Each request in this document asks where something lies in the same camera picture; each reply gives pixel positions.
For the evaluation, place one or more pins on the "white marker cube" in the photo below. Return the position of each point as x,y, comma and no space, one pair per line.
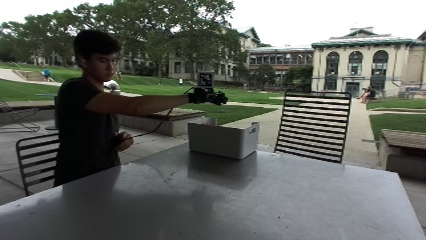
205,80

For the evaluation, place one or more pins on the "large green trees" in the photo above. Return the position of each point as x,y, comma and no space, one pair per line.
168,30

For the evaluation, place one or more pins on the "outdoor stone stairs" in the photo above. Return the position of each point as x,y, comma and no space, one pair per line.
34,76

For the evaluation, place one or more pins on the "metal lounge chair frame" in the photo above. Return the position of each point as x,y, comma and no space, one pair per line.
15,116

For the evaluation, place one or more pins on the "black slatted metal chair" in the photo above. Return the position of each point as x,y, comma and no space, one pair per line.
313,126
38,160

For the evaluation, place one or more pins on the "stone bench block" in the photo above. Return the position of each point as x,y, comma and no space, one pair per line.
177,120

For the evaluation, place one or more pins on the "low stone ledge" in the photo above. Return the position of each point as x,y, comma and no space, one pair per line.
27,111

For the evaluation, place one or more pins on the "white plastic bin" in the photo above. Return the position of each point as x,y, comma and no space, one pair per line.
221,140

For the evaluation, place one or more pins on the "the person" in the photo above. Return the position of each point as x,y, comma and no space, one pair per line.
84,133

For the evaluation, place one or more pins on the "stone bench with wooden top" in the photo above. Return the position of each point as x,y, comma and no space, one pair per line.
404,150

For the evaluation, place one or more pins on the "brick building with glass front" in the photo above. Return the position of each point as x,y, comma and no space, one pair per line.
280,60

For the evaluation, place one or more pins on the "cream building with arched windows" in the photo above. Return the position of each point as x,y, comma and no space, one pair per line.
368,63

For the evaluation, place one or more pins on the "grey building behind trees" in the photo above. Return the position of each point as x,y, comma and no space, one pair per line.
248,40

